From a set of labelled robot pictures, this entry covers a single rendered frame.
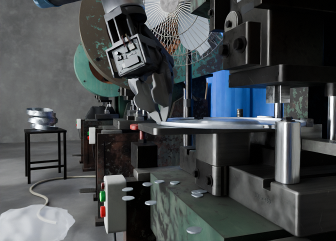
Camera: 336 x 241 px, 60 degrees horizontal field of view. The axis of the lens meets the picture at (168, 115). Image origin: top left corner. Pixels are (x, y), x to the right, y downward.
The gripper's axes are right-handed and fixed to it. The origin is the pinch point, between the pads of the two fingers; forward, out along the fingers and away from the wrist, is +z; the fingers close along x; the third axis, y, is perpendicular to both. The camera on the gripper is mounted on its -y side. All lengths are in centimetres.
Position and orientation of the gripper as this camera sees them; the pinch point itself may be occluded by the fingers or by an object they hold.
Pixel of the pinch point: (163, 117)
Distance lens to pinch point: 54.7
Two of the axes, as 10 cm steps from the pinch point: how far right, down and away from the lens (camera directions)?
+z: 2.9, 9.5, -1.1
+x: 8.6, -3.1, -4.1
